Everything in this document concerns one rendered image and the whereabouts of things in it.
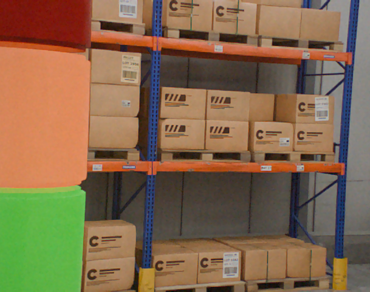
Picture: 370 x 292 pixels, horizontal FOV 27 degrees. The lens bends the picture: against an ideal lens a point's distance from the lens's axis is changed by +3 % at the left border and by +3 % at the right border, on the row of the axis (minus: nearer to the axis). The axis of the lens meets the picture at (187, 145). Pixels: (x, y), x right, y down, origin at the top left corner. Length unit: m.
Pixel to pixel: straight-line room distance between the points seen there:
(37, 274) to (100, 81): 8.02
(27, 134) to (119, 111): 8.12
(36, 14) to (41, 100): 0.03
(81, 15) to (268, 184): 10.67
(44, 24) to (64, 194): 0.07
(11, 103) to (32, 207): 0.04
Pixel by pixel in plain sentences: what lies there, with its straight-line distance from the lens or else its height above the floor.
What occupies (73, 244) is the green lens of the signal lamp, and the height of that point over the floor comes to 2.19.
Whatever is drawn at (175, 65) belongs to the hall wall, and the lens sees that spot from 10.13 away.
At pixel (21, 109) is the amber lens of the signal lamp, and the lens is 0.29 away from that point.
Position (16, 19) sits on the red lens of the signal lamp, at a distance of 0.30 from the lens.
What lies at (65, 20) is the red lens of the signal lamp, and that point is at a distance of 0.30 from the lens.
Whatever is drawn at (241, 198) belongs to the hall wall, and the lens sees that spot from 10.74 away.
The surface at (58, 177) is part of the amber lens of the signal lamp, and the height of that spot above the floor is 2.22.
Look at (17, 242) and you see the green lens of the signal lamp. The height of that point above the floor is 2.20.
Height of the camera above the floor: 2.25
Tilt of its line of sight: 3 degrees down
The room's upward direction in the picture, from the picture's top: 3 degrees clockwise
